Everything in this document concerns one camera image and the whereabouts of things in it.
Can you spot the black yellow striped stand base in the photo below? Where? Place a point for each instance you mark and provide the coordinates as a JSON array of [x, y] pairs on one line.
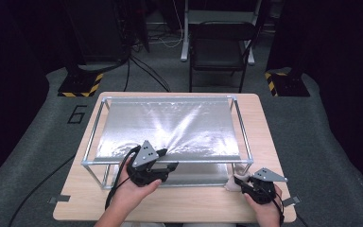
[[78, 84], [291, 85]]

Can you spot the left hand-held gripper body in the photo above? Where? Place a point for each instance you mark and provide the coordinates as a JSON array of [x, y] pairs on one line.
[[144, 156]]

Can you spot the person's left hand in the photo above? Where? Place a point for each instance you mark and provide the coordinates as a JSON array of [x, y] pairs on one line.
[[126, 195]]

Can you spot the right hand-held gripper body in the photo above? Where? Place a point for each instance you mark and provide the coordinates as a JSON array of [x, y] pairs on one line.
[[266, 175]]

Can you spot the grey tape piece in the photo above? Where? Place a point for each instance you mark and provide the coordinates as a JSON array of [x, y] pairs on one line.
[[292, 201], [61, 199]]

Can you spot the black folding chair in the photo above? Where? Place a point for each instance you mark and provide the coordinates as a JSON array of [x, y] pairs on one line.
[[185, 38], [220, 53]]

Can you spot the person's right hand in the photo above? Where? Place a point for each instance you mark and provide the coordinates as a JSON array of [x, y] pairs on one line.
[[269, 214]]

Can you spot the black equipment cabinet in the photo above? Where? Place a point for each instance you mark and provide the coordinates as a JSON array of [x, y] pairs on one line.
[[97, 31]]

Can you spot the silver metal frame rack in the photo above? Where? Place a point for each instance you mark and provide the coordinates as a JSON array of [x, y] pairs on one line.
[[170, 126]]

